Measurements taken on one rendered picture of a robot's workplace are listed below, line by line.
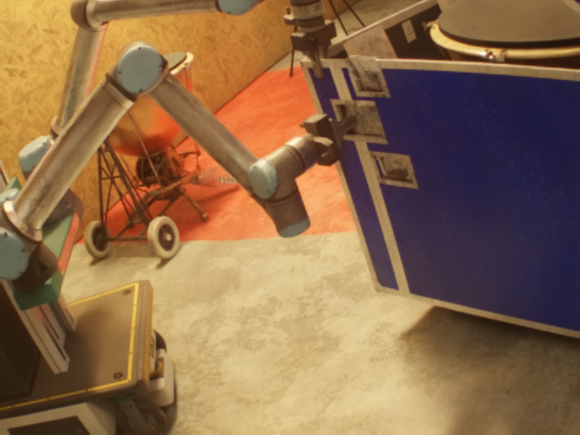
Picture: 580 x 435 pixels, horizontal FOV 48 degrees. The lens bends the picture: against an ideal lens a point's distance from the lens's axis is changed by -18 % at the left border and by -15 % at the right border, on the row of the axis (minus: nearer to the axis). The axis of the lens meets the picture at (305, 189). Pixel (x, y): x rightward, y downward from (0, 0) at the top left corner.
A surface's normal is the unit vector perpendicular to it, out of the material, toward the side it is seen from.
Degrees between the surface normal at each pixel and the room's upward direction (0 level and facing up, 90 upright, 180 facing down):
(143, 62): 86
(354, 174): 90
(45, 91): 90
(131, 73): 86
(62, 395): 0
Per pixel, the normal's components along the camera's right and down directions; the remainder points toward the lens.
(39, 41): 0.86, -0.07
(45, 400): -0.31, -0.86
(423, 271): -0.69, 0.49
